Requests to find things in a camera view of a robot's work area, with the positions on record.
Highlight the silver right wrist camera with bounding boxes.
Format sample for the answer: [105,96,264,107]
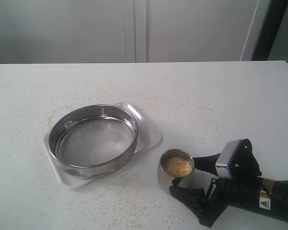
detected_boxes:
[215,139,242,179]

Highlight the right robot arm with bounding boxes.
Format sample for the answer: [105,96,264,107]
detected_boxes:
[169,139,288,227]

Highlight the white plastic tray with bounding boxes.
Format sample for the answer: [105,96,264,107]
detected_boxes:
[42,102,162,189]

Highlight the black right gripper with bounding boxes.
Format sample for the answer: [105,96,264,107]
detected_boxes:
[169,139,272,228]

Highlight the yellow grain mixture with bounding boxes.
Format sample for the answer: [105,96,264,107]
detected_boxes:
[162,157,193,177]

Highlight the stainless steel cup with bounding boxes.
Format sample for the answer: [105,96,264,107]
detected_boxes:
[157,149,195,193]

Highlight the round stainless steel sieve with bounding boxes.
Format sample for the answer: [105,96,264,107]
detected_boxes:
[48,104,139,179]

